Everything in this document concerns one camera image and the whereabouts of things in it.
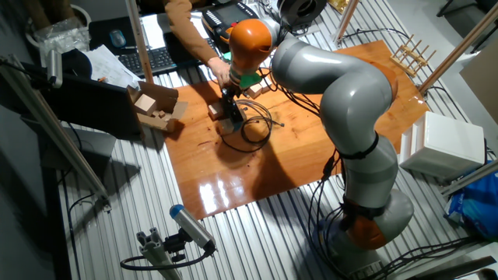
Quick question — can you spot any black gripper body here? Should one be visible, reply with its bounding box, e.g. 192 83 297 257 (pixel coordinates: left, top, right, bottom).
223 84 243 103

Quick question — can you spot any black docking station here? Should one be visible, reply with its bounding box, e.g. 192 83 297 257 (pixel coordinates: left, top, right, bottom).
219 96 245 131

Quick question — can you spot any person's hand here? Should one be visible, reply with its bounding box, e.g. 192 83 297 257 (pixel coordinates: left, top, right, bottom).
207 57 233 89

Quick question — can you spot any varnished wooden board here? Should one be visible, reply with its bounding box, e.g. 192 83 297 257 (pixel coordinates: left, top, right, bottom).
163 40 431 221

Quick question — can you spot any torn cardboard box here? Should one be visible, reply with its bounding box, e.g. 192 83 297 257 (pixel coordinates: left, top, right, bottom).
126 80 190 134

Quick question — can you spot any orange and black teach pendant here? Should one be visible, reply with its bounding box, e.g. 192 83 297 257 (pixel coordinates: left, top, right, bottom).
201 2 260 51

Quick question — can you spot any black keyboard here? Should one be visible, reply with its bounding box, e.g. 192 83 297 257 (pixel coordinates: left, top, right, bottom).
117 37 219 78

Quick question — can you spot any white desk sheet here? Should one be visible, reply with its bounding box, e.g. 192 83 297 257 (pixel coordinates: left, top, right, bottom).
140 13 172 50

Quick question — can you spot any black filament spool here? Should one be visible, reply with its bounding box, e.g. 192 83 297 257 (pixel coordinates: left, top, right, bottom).
276 0 328 30

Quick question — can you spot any white paper stack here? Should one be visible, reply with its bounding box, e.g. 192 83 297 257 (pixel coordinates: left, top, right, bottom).
83 44 141 89

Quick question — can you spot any grey computer mouse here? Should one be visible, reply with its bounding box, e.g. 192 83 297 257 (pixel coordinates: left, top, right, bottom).
109 29 128 48

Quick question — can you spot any black monitor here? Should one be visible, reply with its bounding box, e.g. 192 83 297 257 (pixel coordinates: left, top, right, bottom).
21 61 146 142

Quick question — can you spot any black mouse pad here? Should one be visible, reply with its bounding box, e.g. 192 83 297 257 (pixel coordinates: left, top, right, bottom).
88 16 137 54

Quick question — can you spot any black cap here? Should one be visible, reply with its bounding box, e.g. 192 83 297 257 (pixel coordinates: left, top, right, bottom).
61 48 93 79

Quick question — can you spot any aluminium profile stub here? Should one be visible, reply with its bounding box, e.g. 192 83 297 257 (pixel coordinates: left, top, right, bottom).
135 227 184 280

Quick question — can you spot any white round bin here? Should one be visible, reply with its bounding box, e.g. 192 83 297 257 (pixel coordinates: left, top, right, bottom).
25 3 93 51

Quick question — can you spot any clear plastic bag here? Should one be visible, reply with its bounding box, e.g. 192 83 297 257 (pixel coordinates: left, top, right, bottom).
33 17 91 65

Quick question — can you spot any wooden peg rack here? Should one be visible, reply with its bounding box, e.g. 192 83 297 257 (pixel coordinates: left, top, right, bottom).
390 33 437 78

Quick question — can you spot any white box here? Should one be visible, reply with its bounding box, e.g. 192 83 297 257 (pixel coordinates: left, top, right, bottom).
398 111 486 182

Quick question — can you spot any brown cardboard sheet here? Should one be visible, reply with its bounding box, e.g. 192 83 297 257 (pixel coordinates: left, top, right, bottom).
459 38 498 125

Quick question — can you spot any blue plastic bag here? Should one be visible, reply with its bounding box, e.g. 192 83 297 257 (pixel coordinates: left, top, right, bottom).
444 161 498 240

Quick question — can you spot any green wrist mount plate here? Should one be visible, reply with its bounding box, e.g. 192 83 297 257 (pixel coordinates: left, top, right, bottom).
222 51 262 89

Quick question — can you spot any black coiled cable bundle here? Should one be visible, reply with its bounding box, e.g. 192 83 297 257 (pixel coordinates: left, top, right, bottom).
220 99 286 154

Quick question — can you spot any light frame post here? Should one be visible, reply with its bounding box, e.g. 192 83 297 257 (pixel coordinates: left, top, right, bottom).
332 0 359 42
124 0 155 85
418 2 498 94

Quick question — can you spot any silver camera with blue cap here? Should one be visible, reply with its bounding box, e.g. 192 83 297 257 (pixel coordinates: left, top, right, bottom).
169 204 217 254

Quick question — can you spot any black camera cable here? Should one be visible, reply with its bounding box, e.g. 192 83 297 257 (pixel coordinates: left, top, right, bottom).
119 248 213 271

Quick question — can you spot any aluminium frame bar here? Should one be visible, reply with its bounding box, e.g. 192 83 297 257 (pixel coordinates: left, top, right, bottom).
440 159 498 198
0 54 112 213

